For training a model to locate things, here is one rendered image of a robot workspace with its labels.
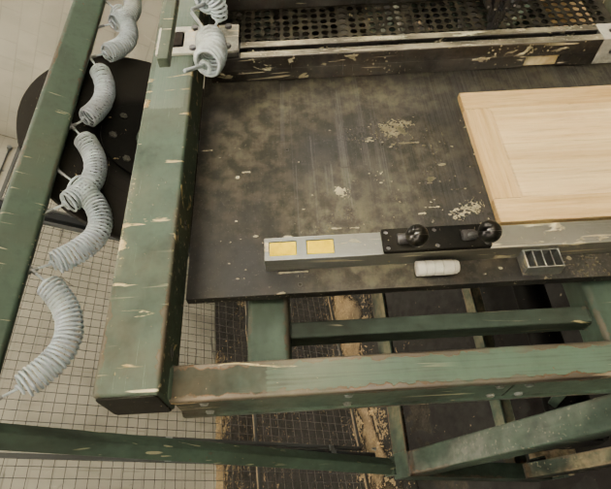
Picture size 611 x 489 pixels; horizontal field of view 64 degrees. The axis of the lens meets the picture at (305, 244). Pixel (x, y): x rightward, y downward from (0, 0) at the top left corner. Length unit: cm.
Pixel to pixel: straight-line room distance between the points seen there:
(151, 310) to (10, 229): 68
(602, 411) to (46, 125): 168
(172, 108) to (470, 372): 78
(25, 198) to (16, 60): 588
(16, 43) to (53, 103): 549
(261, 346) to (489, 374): 39
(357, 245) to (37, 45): 645
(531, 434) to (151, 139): 125
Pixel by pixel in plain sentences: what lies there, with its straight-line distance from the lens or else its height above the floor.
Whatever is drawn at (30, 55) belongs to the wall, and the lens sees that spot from 723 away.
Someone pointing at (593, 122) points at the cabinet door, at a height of 107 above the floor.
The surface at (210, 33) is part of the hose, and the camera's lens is 110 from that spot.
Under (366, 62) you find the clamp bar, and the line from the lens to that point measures 128.
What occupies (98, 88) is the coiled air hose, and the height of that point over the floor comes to 205.
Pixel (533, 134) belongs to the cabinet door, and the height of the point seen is 119.
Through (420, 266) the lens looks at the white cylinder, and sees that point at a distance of 93.
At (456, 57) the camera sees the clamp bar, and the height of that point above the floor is 131.
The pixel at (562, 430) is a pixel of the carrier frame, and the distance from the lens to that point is 153.
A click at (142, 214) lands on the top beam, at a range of 94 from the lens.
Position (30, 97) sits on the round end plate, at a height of 223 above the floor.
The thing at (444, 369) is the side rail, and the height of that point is 148.
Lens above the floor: 206
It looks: 26 degrees down
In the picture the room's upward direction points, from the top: 75 degrees counter-clockwise
